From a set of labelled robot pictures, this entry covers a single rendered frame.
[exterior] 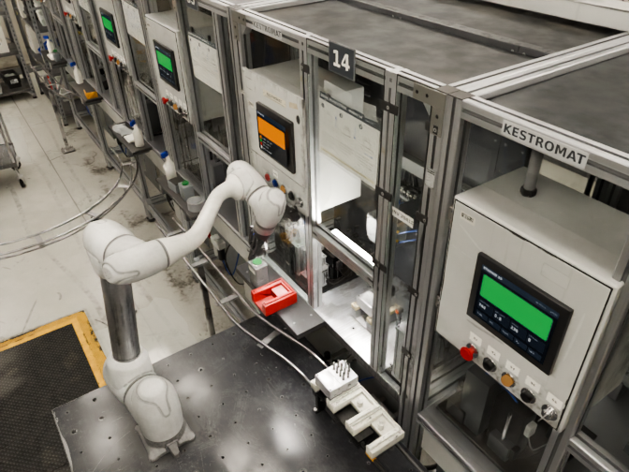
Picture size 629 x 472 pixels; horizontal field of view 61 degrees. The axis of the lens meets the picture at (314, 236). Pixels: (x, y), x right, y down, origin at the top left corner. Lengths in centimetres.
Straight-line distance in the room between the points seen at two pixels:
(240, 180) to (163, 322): 186
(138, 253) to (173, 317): 202
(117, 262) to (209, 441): 84
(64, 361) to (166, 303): 72
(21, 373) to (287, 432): 198
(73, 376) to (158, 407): 155
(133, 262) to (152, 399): 55
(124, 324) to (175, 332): 159
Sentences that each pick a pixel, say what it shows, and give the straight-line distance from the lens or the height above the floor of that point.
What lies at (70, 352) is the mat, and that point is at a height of 1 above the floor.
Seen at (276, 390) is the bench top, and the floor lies 68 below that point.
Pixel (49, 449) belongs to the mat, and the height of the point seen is 1.
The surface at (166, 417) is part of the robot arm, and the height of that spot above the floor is 86.
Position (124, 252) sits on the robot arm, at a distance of 174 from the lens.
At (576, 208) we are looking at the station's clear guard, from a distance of 120.
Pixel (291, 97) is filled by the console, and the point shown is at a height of 182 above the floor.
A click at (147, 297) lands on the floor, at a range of 393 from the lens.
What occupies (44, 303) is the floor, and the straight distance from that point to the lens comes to 417.
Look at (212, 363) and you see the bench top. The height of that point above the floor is 68.
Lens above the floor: 248
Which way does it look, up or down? 35 degrees down
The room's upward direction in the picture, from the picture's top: 1 degrees counter-clockwise
